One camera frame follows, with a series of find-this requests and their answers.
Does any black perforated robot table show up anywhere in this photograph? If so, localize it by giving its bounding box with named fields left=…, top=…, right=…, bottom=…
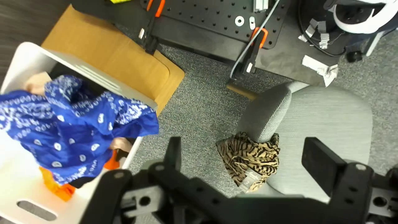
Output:
left=70, top=0, right=346, bottom=87

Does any white plastic storage bin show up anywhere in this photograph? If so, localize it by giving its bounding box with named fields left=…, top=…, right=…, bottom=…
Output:
left=0, top=41, right=160, bottom=224

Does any white tape piece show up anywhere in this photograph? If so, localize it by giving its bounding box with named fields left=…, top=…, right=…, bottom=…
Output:
left=301, top=53, right=341, bottom=87

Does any blue paisley bandana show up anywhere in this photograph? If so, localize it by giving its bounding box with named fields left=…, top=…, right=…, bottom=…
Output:
left=0, top=73, right=161, bottom=185

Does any animal print cloth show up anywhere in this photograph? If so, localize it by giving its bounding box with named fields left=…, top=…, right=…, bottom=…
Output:
left=216, top=130, right=282, bottom=192

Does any orange handled bar clamp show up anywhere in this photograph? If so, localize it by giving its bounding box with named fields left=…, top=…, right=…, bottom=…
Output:
left=139, top=0, right=168, bottom=54
left=229, top=0, right=284, bottom=79

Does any silver aluminium extrusion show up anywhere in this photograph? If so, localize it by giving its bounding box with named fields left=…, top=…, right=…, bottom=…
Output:
left=252, top=0, right=272, bottom=12

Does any grey shell chair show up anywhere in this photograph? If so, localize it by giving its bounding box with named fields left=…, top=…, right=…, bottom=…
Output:
left=226, top=80, right=375, bottom=197

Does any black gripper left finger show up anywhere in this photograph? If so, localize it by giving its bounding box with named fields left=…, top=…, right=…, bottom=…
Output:
left=80, top=135, right=226, bottom=224

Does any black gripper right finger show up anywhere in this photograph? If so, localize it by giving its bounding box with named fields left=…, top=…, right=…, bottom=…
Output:
left=301, top=135, right=376, bottom=204

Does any orange cloth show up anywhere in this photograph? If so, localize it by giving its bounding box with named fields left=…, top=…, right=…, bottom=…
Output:
left=39, top=148, right=126, bottom=202

